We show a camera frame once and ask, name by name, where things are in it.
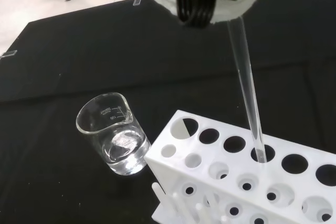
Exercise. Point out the white test tube rack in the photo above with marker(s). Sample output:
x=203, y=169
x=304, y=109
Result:
x=183, y=166

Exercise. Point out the clear plastic cloth clip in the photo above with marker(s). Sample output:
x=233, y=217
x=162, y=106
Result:
x=9, y=54
x=137, y=0

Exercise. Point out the black bench cloth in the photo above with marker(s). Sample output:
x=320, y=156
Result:
x=78, y=64

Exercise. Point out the clear glass beaker with water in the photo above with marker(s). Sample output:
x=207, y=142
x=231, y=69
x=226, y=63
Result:
x=123, y=155

